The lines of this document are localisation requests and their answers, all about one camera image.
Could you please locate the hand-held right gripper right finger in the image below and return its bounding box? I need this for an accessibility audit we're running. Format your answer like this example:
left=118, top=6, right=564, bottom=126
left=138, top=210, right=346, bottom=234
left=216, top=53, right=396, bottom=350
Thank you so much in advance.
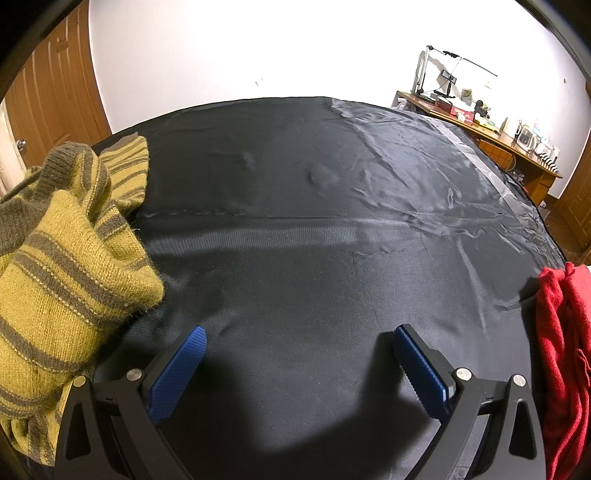
left=392, top=324, right=548, bottom=480

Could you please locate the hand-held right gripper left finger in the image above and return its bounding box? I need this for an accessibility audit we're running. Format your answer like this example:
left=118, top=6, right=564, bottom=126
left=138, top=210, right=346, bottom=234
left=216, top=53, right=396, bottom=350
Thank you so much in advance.
left=54, top=325, right=208, bottom=480

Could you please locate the yellow striped knit sweater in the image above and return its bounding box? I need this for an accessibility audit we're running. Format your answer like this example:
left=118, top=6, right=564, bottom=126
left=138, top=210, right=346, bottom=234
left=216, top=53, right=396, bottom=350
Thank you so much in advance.
left=0, top=134, right=166, bottom=467

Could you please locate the red garment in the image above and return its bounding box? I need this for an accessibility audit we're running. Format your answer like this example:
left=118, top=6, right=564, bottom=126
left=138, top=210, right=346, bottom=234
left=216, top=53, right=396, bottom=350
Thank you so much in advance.
left=536, top=262, right=591, bottom=480

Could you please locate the wooden desk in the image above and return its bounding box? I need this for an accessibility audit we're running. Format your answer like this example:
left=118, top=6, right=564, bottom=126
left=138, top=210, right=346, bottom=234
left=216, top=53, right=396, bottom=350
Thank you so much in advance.
left=394, top=90, right=564, bottom=204

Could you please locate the red box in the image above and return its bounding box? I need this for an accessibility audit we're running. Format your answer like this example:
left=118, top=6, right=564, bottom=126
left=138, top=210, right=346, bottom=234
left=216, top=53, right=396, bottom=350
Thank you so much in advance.
left=434, top=102, right=475, bottom=125

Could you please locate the black phone holder stand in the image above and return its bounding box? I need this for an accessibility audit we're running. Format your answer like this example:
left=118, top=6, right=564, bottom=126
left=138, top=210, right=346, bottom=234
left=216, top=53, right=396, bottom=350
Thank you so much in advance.
left=436, top=71, right=460, bottom=100

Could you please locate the wooden door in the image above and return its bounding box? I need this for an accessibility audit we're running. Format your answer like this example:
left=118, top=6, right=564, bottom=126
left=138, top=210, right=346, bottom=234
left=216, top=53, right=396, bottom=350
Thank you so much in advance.
left=4, top=2, right=112, bottom=190

